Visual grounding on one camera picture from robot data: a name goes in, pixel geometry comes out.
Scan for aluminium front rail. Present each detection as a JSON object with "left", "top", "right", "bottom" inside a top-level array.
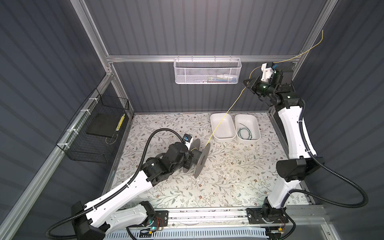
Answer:
[{"left": 167, "top": 205, "right": 331, "bottom": 228}]

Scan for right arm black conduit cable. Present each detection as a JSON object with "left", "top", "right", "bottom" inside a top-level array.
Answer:
[{"left": 280, "top": 98, "right": 369, "bottom": 209}]

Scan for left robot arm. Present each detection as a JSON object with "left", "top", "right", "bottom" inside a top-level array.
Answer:
[{"left": 72, "top": 140, "right": 200, "bottom": 240}]

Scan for green cable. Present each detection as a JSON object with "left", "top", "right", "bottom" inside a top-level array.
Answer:
[{"left": 237, "top": 123, "right": 253, "bottom": 141}]

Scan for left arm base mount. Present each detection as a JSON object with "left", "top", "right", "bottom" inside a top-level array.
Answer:
[{"left": 132, "top": 210, "right": 169, "bottom": 228}]

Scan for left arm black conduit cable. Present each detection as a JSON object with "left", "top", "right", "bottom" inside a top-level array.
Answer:
[{"left": 44, "top": 128, "right": 184, "bottom": 240}]

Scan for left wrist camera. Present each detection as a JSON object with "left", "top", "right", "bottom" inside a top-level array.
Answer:
[{"left": 183, "top": 134, "right": 194, "bottom": 150}]

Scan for right white plastic bin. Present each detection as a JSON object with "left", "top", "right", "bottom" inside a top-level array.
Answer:
[{"left": 235, "top": 114, "right": 261, "bottom": 145}]

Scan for yellow cable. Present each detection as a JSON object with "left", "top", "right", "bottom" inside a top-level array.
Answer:
[{"left": 190, "top": 29, "right": 324, "bottom": 151}]

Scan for left white plastic bin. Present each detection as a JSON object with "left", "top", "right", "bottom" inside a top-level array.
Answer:
[{"left": 210, "top": 113, "right": 236, "bottom": 143}]

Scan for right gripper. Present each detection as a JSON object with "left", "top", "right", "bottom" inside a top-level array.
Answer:
[{"left": 243, "top": 76, "right": 276, "bottom": 100}]

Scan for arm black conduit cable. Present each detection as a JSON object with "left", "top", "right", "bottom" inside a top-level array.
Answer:
[
  {"left": 44, "top": 128, "right": 184, "bottom": 240},
  {"left": 280, "top": 98, "right": 369, "bottom": 209}
]

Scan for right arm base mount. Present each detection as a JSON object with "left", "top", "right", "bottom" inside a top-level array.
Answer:
[{"left": 246, "top": 198, "right": 289, "bottom": 225}]

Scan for white slotted cable duct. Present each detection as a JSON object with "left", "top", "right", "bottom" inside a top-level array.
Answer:
[{"left": 104, "top": 227, "right": 269, "bottom": 240}]

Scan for black wire basket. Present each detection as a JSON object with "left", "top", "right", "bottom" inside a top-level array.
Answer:
[{"left": 57, "top": 90, "right": 130, "bottom": 164}]

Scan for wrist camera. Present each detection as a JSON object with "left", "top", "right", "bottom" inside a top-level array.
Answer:
[
  {"left": 261, "top": 62, "right": 275, "bottom": 83},
  {"left": 183, "top": 134, "right": 194, "bottom": 150}
]

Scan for black foam pad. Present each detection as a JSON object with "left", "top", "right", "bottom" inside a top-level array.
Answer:
[{"left": 86, "top": 114, "right": 121, "bottom": 138}]

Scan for items in white basket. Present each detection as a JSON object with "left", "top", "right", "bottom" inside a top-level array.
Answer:
[{"left": 196, "top": 74, "right": 238, "bottom": 84}]

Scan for yellow marker pen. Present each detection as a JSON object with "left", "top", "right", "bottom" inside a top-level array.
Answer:
[{"left": 116, "top": 114, "right": 126, "bottom": 132}]

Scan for dark grey foam spool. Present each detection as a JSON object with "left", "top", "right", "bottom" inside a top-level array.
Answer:
[{"left": 183, "top": 139, "right": 211, "bottom": 179}]

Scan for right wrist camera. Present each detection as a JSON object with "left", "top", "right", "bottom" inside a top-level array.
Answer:
[{"left": 261, "top": 62, "right": 275, "bottom": 83}]

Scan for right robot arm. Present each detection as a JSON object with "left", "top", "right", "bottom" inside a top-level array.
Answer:
[{"left": 243, "top": 64, "right": 319, "bottom": 221}]

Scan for white wire mesh basket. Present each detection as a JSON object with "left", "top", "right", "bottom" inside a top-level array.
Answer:
[{"left": 173, "top": 57, "right": 242, "bottom": 85}]

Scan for white plastic bin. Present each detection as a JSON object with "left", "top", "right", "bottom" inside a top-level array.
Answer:
[
  {"left": 210, "top": 113, "right": 236, "bottom": 143},
  {"left": 235, "top": 114, "right": 261, "bottom": 145}
]

